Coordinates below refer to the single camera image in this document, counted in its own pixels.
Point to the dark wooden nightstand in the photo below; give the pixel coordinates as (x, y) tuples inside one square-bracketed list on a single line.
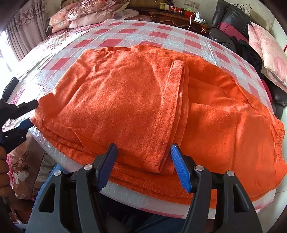
[(180, 22)]

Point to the folded floral quilt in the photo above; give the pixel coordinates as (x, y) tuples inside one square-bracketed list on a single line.
[(74, 14)]

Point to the black leather armchair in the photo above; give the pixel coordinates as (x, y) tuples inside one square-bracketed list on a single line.
[(229, 20)]

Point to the orange fleece pants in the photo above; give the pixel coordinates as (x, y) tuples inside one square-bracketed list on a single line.
[(144, 99)]

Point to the black jacket on chair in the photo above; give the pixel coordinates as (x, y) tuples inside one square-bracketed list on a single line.
[(245, 51)]

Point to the pink checkered bed cover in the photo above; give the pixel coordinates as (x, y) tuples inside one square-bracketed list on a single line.
[(44, 65)]

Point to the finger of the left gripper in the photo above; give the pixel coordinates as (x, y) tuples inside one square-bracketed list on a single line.
[(24, 108), (25, 125)]

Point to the pink satin pillow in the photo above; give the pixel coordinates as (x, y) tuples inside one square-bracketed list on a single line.
[(271, 53)]

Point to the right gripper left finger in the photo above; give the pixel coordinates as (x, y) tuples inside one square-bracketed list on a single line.
[(103, 165)]

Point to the tufted tan headboard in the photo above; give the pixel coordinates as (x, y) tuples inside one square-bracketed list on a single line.
[(134, 4)]

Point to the pink patterned curtain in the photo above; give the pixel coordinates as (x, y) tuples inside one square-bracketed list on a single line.
[(27, 28)]

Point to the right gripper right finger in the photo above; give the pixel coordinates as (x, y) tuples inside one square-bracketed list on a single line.
[(184, 168)]

